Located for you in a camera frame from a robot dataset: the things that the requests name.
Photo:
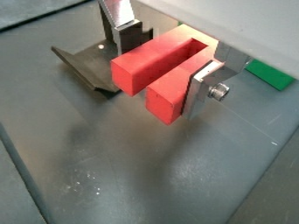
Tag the red double-square forked block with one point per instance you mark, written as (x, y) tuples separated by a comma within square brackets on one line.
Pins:
[(157, 68)]

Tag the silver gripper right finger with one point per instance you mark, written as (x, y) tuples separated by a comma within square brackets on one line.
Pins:
[(205, 82)]

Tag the black curved stand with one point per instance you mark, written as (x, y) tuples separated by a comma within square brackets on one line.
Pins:
[(89, 63)]

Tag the green shape sorter board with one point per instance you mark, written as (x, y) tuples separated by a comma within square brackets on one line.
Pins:
[(272, 76)]

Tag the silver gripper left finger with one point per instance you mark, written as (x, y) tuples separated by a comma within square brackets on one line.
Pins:
[(124, 29)]

